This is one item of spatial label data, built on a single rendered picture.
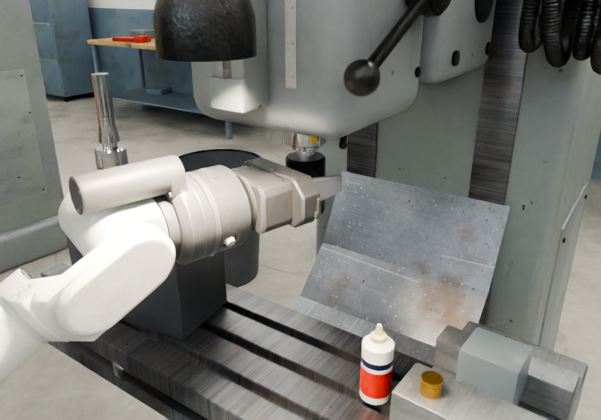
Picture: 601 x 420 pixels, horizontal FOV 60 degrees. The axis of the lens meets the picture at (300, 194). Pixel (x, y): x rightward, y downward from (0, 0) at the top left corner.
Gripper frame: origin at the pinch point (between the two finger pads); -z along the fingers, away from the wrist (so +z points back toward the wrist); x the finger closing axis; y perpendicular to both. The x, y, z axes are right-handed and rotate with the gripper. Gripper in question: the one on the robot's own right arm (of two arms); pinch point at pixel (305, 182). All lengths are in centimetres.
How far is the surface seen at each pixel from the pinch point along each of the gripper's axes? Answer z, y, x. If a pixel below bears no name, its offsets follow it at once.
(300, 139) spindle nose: 2.0, -5.9, -1.3
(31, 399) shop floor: 14, 123, 140
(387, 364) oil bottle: -3.7, 21.6, -11.2
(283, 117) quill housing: 7.7, -10.0, -5.6
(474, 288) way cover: -32.6, 24.9, -5.4
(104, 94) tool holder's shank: 10.6, -7.1, 32.7
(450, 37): -14.0, -16.3, -8.5
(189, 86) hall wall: -286, 92, 553
